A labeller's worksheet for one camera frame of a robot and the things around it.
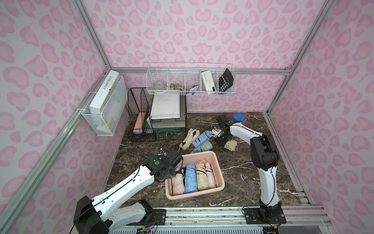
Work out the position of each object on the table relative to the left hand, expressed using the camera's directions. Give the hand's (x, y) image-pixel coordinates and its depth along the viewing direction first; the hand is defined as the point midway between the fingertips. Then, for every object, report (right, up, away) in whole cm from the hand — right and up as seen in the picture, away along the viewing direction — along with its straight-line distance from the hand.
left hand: (169, 171), depth 78 cm
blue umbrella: (+12, -6, 0) cm, 13 cm away
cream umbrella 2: (+37, +12, +17) cm, 43 cm away
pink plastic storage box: (+23, +7, +4) cm, 24 cm away
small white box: (+22, +52, +14) cm, 58 cm away
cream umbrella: (+12, +18, +20) cm, 30 cm away
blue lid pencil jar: (+50, +31, +38) cm, 70 cm away
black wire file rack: (-24, +42, +22) cm, 53 cm away
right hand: (+33, +15, +25) cm, 44 cm away
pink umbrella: (+5, -6, +1) cm, 8 cm away
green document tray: (-23, +23, +33) cm, 46 cm away
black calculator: (+33, +52, +13) cm, 63 cm away
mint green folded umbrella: (+22, +11, +20) cm, 31 cm away
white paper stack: (-4, +36, +13) cm, 39 cm away
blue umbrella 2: (+22, +17, +25) cm, 37 cm away
